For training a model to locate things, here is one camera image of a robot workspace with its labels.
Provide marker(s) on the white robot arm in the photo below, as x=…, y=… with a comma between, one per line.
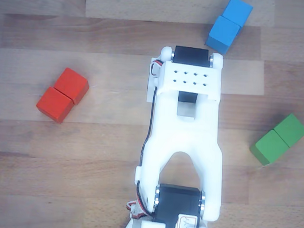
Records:
x=186, y=135

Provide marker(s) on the long red block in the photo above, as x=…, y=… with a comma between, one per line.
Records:
x=62, y=96

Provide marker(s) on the long blue block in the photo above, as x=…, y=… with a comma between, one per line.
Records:
x=228, y=24

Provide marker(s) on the long green block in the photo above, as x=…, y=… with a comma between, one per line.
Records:
x=278, y=139

